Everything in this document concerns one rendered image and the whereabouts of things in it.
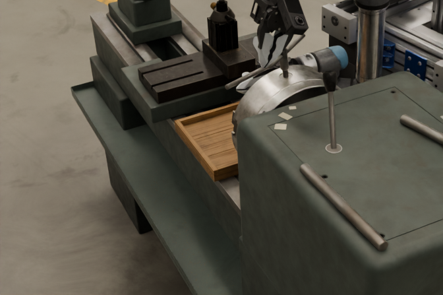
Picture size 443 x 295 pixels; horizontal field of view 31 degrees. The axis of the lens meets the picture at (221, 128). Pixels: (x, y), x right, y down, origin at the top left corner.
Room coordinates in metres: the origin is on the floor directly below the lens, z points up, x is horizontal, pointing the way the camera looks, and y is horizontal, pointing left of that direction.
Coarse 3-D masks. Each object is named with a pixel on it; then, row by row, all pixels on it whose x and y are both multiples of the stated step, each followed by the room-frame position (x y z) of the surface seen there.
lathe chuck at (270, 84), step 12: (276, 72) 1.80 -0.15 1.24; (288, 72) 1.79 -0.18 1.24; (300, 72) 1.79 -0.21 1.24; (312, 72) 1.81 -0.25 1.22; (264, 84) 1.77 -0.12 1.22; (276, 84) 1.75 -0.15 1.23; (288, 84) 1.74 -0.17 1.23; (252, 96) 1.75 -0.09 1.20; (264, 96) 1.73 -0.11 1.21; (240, 108) 1.76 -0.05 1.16; (252, 108) 1.72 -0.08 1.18; (240, 120) 1.73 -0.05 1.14
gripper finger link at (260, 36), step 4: (264, 20) 1.62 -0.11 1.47; (260, 24) 1.63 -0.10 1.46; (264, 24) 1.62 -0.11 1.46; (260, 28) 1.62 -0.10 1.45; (264, 28) 1.62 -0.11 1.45; (268, 28) 1.63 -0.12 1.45; (260, 32) 1.62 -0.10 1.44; (264, 32) 1.62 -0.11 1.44; (268, 32) 1.63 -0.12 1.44; (260, 36) 1.62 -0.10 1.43; (260, 40) 1.62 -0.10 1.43; (260, 44) 1.62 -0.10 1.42; (260, 48) 1.62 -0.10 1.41
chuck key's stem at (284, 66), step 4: (284, 52) 1.76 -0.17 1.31; (284, 56) 1.76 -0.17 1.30; (280, 60) 1.77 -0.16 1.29; (284, 60) 1.76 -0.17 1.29; (280, 64) 1.77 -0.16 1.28; (284, 64) 1.76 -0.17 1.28; (288, 64) 1.77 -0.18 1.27; (280, 68) 1.77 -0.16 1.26; (284, 68) 1.77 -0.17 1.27; (288, 68) 1.77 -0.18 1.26; (284, 72) 1.77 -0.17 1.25; (284, 76) 1.77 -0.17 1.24; (288, 76) 1.78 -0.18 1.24
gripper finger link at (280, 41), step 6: (276, 36) 1.64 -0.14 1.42; (282, 36) 1.64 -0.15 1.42; (276, 42) 1.64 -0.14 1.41; (282, 42) 1.64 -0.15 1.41; (270, 48) 1.66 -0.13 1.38; (276, 48) 1.64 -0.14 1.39; (282, 48) 1.64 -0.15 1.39; (270, 54) 1.64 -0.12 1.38; (276, 54) 1.64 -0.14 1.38; (270, 60) 1.63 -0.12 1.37
